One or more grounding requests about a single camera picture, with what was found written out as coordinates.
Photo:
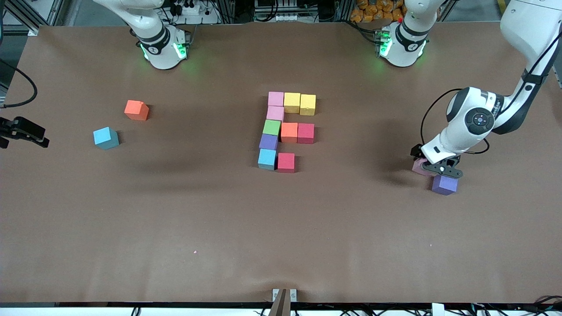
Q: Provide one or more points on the yellow foam cube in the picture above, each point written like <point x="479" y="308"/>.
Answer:
<point x="292" y="102"/>
<point x="308" y="104"/>

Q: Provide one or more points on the white power strip with plugs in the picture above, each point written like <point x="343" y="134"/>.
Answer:
<point x="193" y="9"/>

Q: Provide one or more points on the green foam cube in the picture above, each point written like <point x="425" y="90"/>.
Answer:
<point x="271" y="127"/>

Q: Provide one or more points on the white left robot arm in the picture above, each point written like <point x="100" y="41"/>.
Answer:
<point x="527" y="26"/>

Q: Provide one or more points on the cyan foam cube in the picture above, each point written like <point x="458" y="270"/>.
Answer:
<point x="105" y="137"/>
<point x="266" y="159"/>

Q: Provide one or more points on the orange foam cube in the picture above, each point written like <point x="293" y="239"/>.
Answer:
<point x="289" y="132"/>
<point x="135" y="109"/>

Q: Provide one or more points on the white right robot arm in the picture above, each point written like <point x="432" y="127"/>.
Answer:
<point x="162" y="48"/>

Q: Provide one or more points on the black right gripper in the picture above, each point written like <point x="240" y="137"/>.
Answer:
<point x="24" y="129"/>

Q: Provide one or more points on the purple foam cube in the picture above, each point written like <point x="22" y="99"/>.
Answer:
<point x="268" y="141"/>
<point x="444" y="185"/>

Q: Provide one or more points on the brown table cover sheet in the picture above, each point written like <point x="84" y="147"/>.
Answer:
<point x="281" y="228"/>

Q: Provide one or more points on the pink foam cube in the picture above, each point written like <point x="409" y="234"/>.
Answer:
<point x="275" y="99"/>
<point x="419" y="168"/>
<point x="275" y="113"/>

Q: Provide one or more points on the small white socket strip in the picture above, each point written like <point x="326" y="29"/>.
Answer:
<point x="290" y="17"/>

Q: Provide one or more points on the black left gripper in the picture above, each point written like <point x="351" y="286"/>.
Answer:
<point x="416" y="152"/>

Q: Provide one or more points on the red foam cube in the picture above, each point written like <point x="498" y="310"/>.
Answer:
<point x="306" y="133"/>
<point x="286" y="162"/>

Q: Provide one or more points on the bag of orange items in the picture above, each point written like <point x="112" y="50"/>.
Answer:
<point x="373" y="11"/>

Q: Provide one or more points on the metal bracket with brown stick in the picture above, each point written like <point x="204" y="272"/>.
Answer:
<point x="281" y="305"/>

